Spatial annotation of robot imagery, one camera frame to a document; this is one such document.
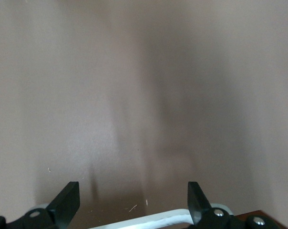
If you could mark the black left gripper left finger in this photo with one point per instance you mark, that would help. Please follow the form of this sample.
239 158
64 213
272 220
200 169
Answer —
65 205

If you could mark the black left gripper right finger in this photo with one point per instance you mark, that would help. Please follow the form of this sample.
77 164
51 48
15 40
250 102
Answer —
198 210

